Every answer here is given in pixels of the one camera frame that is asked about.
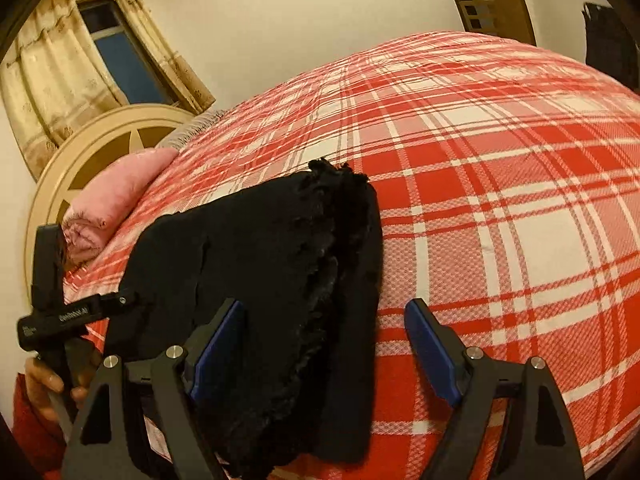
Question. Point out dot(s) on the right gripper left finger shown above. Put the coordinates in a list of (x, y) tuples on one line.
[(109, 438)]

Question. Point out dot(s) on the cream round headboard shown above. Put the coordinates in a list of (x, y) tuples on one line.
[(126, 130)]

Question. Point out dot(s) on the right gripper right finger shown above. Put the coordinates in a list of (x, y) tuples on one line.
[(537, 439)]

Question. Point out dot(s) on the black pants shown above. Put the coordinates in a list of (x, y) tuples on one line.
[(303, 257)]

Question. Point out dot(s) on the red sleeve forearm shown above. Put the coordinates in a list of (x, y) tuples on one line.
[(42, 442)]

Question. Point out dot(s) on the pink folded blanket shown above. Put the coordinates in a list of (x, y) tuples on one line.
[(107, 200)]

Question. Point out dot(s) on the window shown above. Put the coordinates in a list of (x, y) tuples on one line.
[(123, 54)]

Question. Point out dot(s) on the red plaid bed sheet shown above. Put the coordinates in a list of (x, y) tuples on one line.
[(508, 181)]

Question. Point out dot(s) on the black bag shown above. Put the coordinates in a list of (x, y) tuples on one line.
[(609, 46)]

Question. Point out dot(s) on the beige curtain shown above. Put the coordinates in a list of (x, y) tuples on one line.
[(54, 79)]

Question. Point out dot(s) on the left hand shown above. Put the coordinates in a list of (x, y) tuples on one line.
[(41, 381)]

